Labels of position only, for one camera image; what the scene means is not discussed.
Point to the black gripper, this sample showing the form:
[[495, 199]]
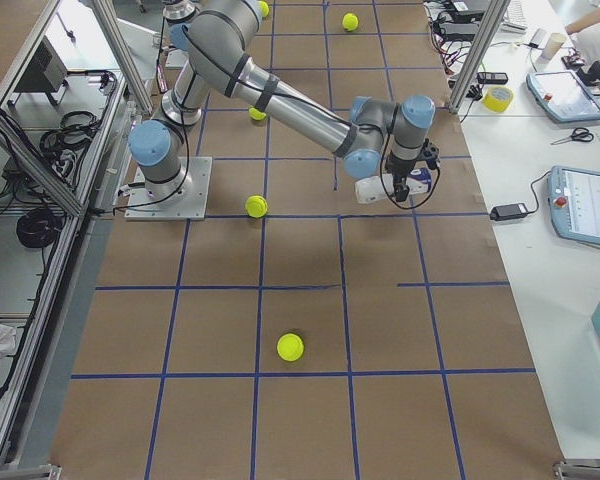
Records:
[[396, 168]]

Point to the tennis ball bottom right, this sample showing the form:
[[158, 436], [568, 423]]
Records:
[[256, 206]]

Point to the tennis ball bottom centre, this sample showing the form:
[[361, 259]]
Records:
[[256, 114]]

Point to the tennis ball under gripper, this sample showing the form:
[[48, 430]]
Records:
[[350, 22]]

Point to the tennis ball bottom left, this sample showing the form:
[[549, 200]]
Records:
[[264, 8]]

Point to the black power adapter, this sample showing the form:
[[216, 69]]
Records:
[[506, 212]]

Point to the yellow tape roll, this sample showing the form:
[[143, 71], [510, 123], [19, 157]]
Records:
[[498, 99]]

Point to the black remote control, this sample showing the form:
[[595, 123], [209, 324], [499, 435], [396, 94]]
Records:
[[492, 78]]

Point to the lower teach pendant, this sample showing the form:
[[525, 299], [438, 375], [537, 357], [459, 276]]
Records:
[[574, 203]]

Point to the teach pendant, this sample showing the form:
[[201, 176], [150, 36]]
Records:
[[574, 203], [563, 96]]

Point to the scissors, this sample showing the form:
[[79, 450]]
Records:
[[578, 134]]

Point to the upper teach pendant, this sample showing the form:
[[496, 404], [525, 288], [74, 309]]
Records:
[[563, 96]]

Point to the paper cup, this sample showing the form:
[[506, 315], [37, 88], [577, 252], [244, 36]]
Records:
[[554, 43]]

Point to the grey metal box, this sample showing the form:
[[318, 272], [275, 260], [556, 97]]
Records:
[[45, 73]]

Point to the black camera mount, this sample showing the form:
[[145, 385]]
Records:
[[429, 154]]

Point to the aluminium frame post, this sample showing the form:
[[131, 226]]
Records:
[[489, 26]]

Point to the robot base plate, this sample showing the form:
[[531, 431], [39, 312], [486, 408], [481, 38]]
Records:
[[184, 197]]

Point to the aluminium frame left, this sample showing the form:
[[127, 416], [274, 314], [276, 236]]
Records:
[[62, 157]]

